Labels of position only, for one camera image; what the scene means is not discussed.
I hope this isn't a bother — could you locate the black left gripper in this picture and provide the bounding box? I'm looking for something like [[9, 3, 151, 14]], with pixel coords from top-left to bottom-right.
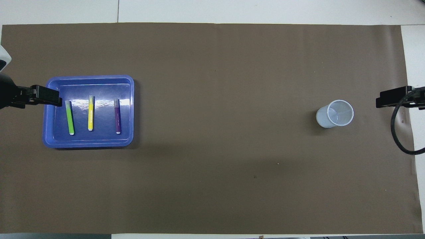
[[16, 85, 62, 108]]

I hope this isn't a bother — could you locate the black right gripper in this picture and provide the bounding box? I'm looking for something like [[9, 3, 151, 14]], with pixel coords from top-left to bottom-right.
[[376, 86, 415, 109]]

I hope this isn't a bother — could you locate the green highlighter pen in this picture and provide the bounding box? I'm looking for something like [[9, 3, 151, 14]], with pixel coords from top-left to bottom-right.
[[65, 100, 75, 136]]

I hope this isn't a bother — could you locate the yellow highlighter pen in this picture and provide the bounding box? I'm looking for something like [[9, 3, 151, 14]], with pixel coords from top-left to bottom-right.
[[88, 95, 95, 131]]

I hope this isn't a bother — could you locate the purple highlighter pen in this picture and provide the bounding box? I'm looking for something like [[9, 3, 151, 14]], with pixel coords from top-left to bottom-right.
[[114, 98, 122, 134]]

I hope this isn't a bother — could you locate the pale mesh pen cup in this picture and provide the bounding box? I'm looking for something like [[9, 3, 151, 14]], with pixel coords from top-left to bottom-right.
[[316, 100, 354, 129]]

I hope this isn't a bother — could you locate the blue plastic tray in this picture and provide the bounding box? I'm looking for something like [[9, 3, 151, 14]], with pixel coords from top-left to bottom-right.
[[42, 75, 135, 148]]

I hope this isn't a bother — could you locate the brown table mat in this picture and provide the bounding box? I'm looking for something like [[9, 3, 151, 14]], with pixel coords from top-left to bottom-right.
[[0, 23, 424, 235]]

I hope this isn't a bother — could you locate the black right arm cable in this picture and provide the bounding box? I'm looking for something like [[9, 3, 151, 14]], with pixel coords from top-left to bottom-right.
[[391, 87, 425, 155]]

